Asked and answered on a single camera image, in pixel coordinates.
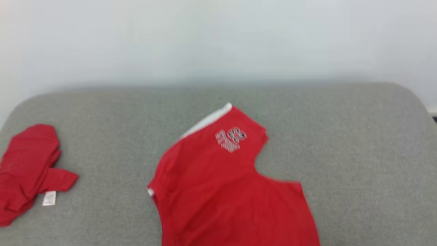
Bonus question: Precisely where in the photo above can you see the red shorts with white stripe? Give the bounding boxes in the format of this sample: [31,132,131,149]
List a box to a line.
[147,102,321,246]

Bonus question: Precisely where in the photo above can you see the grey fabric sofa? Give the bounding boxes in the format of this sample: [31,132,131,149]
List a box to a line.
[0,82,431,246]

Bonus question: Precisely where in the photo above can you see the red shirt with white sleeves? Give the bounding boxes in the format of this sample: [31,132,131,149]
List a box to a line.
[0,124,79,227]

